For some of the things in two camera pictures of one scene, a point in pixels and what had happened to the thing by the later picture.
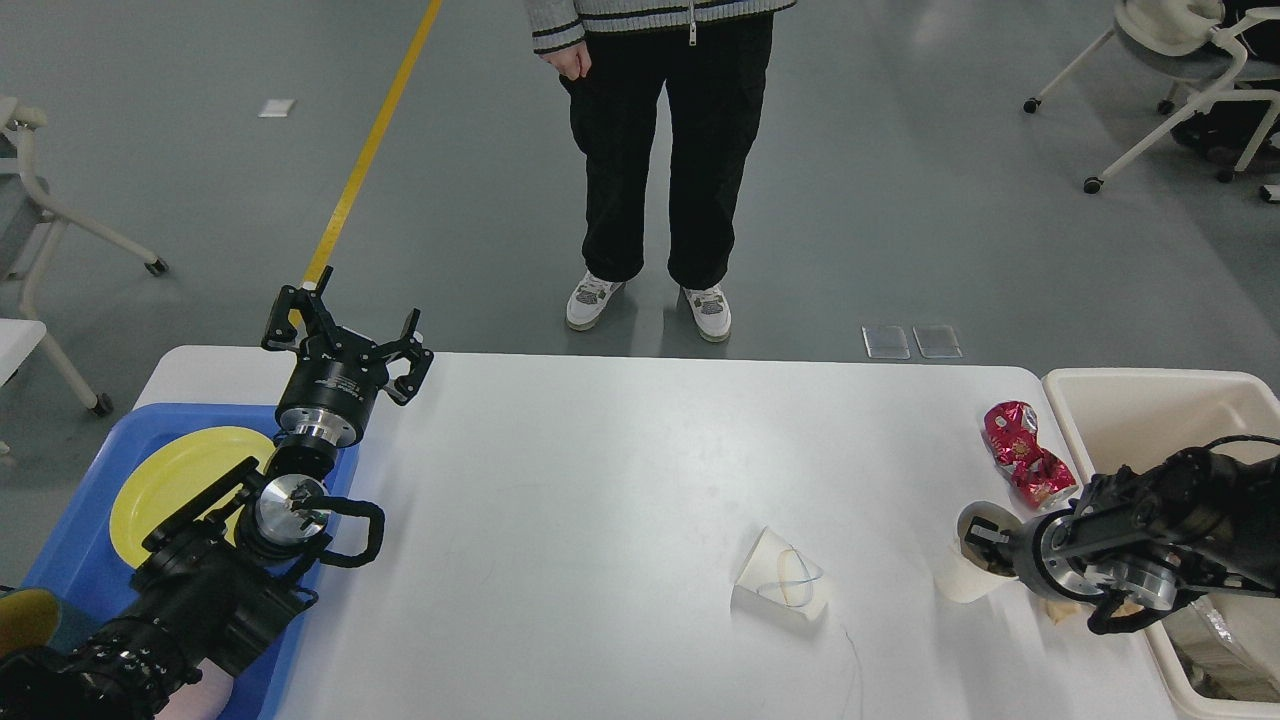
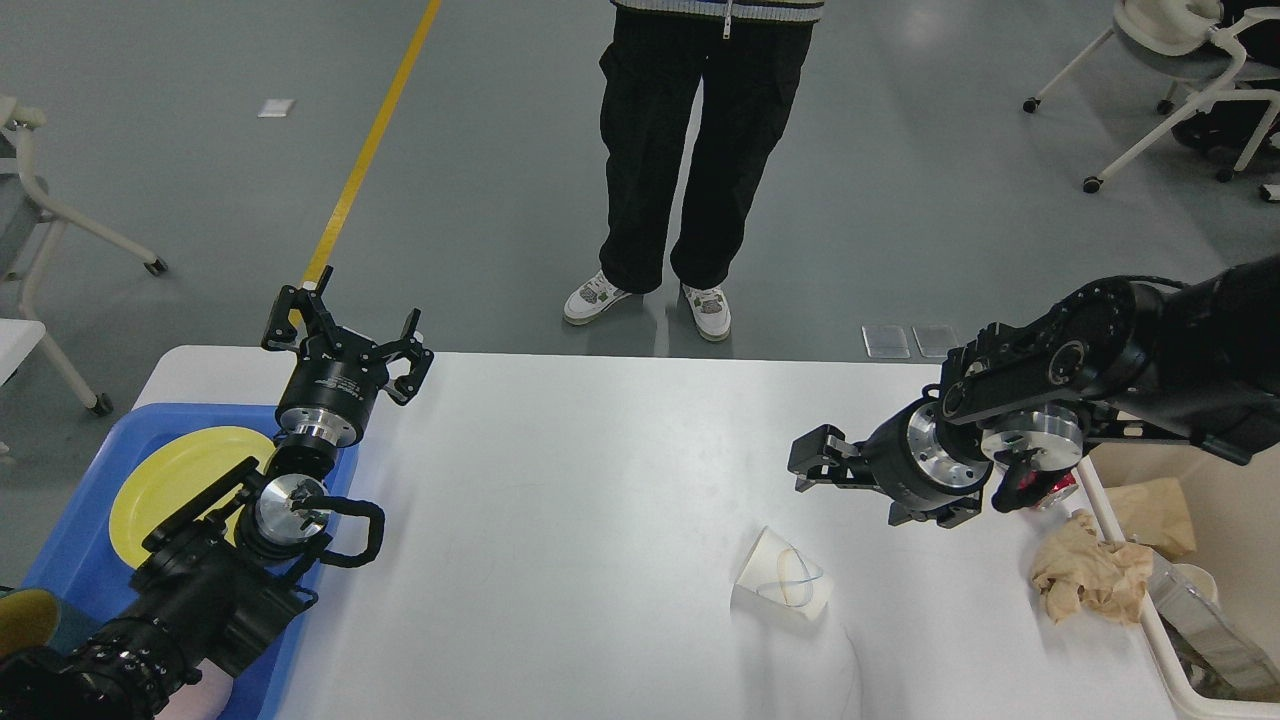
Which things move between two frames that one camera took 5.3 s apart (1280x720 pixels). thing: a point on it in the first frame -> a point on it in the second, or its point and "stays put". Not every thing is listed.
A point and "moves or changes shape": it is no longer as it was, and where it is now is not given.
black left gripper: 335,375 stays put
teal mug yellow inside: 30,620 stays put
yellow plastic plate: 172,470 stays put
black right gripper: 1045,549 -> 904,459
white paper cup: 779,580 stays put
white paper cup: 981,561 moves or changes shape
